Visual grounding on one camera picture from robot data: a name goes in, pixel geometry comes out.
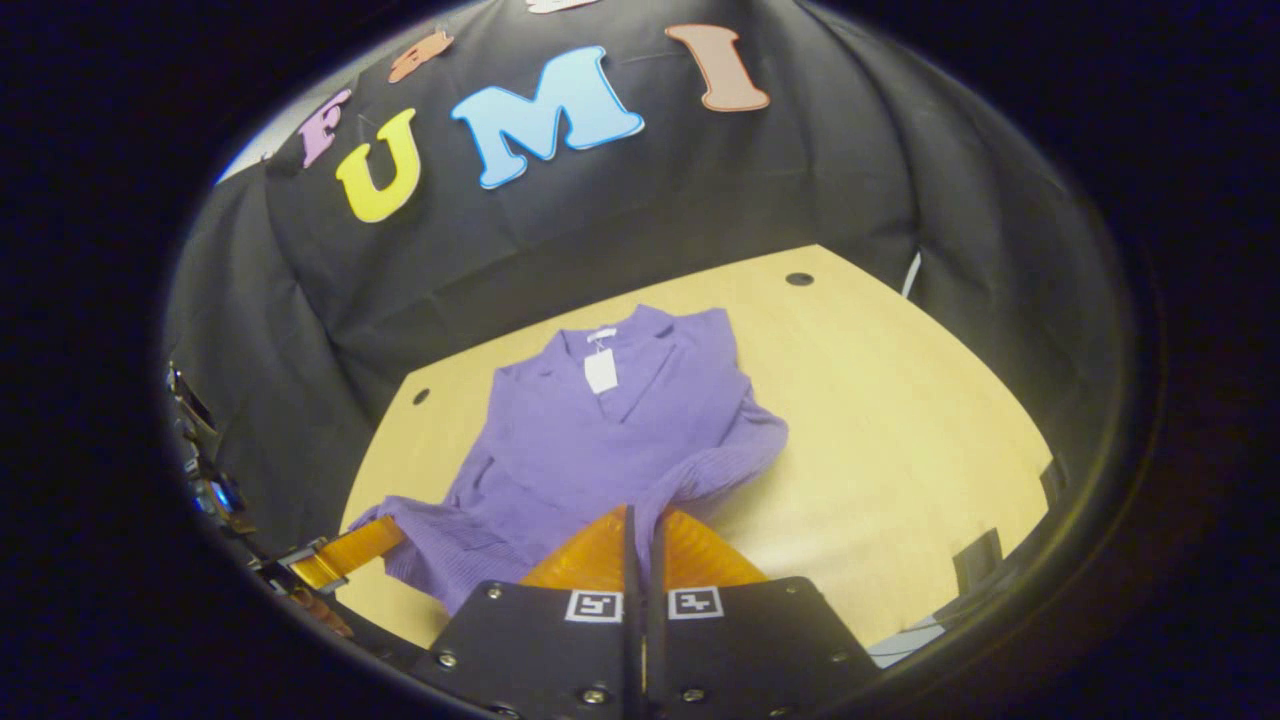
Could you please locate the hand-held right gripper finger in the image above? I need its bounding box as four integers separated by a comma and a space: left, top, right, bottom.
415, 505, 641, 720
645, 508, 881, 720

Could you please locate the purple shirt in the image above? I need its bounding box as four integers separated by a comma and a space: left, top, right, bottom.
345, 303, 791, 616

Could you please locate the white garment hang tag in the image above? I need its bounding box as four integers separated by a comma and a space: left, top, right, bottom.
583, 347, 621, 396

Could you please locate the black backdrop cloth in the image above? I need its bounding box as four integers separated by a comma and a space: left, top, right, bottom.
165, 0, 1136, 561

